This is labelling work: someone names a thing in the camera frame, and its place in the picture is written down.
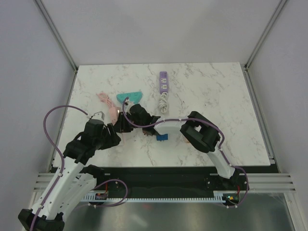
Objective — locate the right aluminium frame post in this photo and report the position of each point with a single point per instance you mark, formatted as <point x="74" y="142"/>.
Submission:
<point x="269" y="26"/>

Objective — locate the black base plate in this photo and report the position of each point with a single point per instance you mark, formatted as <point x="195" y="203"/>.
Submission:
<point x="164" y="182"/>

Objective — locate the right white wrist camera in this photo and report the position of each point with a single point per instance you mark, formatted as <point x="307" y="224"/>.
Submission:
<point x="128" y="103"/>

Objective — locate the left aluminium frame post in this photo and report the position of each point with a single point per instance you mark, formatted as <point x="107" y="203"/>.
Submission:
<point x="52" y="27"/>

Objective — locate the aluminium frame post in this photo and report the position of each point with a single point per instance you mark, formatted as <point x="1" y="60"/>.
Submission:
<point x="52" y="27"/>
<point x="269" y="26"/>

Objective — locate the white slotted cable duct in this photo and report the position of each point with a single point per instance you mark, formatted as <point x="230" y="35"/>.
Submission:
<point x="217" y="197"/>

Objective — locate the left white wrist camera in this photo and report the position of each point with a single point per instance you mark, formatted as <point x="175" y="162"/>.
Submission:
<point x="98" y="115"/>

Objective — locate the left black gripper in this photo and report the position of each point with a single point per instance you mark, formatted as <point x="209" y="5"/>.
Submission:
<point x="115" y="138"/>

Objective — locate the blue cube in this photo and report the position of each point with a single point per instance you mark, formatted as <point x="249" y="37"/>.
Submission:
<point x="163" y="137"/>

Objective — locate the teal triangular power strip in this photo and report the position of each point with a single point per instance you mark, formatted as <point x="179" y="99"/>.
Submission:
<point x="135" y="97"/>

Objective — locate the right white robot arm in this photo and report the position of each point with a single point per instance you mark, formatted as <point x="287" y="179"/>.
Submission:
<point x="203" y="135"/>

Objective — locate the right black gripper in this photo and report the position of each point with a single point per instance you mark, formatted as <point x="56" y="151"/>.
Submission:
<point x="121" y="125"/>

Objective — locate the purple power strip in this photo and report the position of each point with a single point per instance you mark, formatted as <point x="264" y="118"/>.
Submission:
<point x="163" y="82"/>

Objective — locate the orange patterned block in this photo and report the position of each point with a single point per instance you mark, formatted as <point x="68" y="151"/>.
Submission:
<point x="149" y="131"/>

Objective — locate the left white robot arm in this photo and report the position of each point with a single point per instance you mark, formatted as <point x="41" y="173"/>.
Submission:
<point x="73" y="180"/>

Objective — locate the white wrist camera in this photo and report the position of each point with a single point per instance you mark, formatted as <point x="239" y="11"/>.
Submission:
<point x="98" y="115"/>
<point x="128" y="103"/>

